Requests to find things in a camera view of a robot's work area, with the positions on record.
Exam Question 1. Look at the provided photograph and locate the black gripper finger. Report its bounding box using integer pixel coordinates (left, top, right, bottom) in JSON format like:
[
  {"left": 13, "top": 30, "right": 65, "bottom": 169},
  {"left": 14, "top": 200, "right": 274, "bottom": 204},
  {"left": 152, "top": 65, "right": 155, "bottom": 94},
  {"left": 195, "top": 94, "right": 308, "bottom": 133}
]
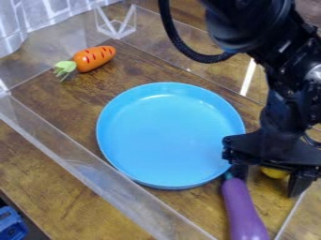
[
  {"left": 287, "top": 170, "right": 319, "bottom": 198},
  {"left": 230, "top": 164, "right": 248, "bottom": 181}
]

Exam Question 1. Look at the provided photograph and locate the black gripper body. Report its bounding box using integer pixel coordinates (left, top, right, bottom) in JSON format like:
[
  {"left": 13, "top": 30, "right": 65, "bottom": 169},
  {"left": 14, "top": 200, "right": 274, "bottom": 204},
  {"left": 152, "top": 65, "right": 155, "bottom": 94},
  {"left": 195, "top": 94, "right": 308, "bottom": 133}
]
[{"left": 221, "top": 112, "right": 321, "bottom": 175}]

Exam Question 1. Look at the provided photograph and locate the yellow toy lemon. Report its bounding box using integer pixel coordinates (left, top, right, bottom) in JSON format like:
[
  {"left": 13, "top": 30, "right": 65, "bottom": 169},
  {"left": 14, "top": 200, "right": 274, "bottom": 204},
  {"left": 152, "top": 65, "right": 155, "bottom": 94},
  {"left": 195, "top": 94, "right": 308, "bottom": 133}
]
[{"left": 260, "top": 167, "right": 288, "bottom": 179}]

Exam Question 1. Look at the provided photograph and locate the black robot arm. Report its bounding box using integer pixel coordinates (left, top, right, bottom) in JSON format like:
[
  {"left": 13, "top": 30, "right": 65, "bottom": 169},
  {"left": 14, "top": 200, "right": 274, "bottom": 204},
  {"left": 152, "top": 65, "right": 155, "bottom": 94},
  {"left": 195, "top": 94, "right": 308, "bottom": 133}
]
[{"left": 200, "top": 0, "right": 321, "bottom": 197}]

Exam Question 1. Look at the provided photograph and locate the blue round tray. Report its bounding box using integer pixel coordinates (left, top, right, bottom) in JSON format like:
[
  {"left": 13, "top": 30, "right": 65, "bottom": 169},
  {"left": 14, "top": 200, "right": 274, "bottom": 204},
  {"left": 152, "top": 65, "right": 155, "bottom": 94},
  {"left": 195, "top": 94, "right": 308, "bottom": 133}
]
[{"left": 94, "top": 82, "right": 244, "bottom": 189}]

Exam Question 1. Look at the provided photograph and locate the purple toy eggplant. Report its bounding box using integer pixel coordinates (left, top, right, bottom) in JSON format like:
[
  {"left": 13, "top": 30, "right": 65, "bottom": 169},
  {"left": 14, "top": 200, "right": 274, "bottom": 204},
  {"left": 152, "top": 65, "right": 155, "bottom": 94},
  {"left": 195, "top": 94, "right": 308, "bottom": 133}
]
[{"left": 220, "top": 172, "right": 270, "bottom": 240}]

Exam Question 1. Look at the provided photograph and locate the orange toy carrot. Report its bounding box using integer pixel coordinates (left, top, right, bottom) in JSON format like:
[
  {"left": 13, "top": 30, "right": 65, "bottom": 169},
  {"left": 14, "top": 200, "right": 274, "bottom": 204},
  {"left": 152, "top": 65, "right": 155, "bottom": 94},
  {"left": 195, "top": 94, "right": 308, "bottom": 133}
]
[{"left": 53, "top": 45, "right": 116, "bottom": 81}]

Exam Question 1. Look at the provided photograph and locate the blue plastic box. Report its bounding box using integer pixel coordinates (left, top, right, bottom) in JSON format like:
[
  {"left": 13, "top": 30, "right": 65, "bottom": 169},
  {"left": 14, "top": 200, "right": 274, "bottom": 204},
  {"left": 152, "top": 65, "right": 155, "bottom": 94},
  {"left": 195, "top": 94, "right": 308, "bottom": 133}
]
[{"left": 0, "top": 206, "right": 29, "bottom": 240}]

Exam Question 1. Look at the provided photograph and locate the white checkered curtain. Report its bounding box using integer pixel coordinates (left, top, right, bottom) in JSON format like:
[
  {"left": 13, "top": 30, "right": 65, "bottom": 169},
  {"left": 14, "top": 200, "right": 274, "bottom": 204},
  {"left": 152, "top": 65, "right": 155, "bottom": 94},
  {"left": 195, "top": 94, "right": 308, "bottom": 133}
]
[{"left": 0, "top": 0, "right": 121, "bottom": 58}]

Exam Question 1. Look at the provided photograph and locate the black corrugated cable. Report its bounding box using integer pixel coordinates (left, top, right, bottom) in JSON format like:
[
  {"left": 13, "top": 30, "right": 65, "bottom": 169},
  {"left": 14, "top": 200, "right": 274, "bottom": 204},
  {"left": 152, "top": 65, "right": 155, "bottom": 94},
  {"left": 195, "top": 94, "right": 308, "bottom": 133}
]
[{"left": 156, "top": 0, "right": 236, "bottom": 65}]

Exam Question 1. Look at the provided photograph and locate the clear acrylic enclosure wall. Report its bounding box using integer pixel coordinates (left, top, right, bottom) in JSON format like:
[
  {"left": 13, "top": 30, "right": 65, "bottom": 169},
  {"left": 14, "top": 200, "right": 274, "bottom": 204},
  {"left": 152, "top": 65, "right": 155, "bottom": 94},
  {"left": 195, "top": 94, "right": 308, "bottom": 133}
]
[{"left": 0, "top": 0, "right": 266, "bottom": 240}]

